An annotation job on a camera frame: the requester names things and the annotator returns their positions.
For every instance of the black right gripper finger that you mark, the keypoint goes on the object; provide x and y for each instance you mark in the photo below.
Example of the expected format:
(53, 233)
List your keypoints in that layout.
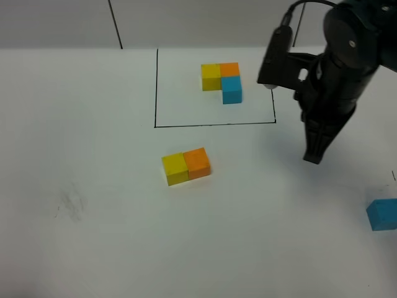
(324, 137)
(311, 134)

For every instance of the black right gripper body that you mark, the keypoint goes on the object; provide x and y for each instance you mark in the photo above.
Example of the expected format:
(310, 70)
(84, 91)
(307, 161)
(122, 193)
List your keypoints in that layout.
(335, 81)

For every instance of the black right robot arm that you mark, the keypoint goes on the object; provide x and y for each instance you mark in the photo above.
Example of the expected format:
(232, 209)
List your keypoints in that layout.
(360, 37)

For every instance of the blue template block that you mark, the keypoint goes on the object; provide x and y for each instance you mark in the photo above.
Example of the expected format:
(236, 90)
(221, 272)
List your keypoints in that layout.
(232, 92)

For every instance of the orange template block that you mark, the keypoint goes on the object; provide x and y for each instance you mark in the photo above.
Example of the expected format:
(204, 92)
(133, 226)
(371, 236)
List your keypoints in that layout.
(229, 69)

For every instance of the yellow template block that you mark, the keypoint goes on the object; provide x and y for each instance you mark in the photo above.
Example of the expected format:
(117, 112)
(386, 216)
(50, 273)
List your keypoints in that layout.
(211, 77)

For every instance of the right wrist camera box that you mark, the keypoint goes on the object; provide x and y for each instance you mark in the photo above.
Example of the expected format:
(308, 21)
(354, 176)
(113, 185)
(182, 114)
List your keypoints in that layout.
(280, 67)

